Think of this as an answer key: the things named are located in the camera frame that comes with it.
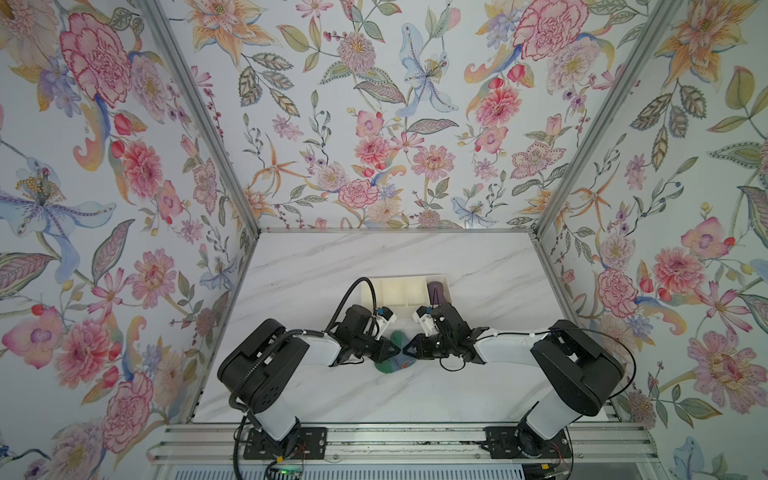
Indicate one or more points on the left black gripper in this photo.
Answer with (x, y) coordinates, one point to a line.
(382, 346)

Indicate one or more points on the left aluminium corner post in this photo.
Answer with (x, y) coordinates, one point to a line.
(168, 45)

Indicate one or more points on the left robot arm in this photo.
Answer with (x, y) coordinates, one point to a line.
(256, 373)

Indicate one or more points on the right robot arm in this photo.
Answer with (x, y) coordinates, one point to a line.
(582, 374)

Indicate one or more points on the rolled purple sock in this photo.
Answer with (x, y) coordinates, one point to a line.
(437, 293)

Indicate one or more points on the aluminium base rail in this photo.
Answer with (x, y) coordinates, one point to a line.
(590, 442)

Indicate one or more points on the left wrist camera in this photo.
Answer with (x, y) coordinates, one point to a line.
(383, 319)

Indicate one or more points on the blue orange green sock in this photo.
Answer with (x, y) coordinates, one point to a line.
(400, 361)

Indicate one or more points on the cream divided organizer tray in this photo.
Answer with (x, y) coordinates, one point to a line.
(405, 294)

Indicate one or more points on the aluminium corner post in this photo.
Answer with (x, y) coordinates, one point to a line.
(168, 45)
(656, 25)

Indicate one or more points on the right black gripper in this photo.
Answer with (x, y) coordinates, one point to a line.
(420, 351)

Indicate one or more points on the right aluminium corner post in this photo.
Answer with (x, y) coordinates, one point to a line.
(656, 25)

